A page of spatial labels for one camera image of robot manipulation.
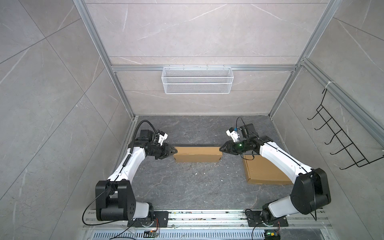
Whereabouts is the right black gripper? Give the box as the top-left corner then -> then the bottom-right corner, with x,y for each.
219,140 -> 250,155

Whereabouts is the cardboard box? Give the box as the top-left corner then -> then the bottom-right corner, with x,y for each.
242,155 -> 293,185
173,147 -> 223,163

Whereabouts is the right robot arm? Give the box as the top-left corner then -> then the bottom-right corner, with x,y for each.
220,124 -> 331,226

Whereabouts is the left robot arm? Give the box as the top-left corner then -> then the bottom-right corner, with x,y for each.
95,130 -> 177,222

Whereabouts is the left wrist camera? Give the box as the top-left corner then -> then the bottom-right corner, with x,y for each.
156,131 -> 168,146

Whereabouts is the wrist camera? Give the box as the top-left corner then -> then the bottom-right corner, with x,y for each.
156,131 -> 168,146
226,128 -> 240,143

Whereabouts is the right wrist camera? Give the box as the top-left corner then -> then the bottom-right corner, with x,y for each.
226,128 -> 240,143

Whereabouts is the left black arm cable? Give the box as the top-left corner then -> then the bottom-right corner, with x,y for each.
81,119 -> 158,226

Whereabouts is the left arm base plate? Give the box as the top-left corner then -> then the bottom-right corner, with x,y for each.
127,211 -> 169,228

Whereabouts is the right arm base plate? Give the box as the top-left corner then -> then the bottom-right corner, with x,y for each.
244,209 -> 289,227

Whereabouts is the white wire mesh basket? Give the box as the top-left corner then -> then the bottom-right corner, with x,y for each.
162,67 -> 234,95

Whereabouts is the aluminium mounting rail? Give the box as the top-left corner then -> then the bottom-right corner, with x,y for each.
80,209 -> 334,231

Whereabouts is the black wire hook rack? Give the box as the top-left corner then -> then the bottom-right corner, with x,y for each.
307,89 -> 384,170

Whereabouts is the aluminium frame profile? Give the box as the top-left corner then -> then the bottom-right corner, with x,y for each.
74,1 -> 384,145

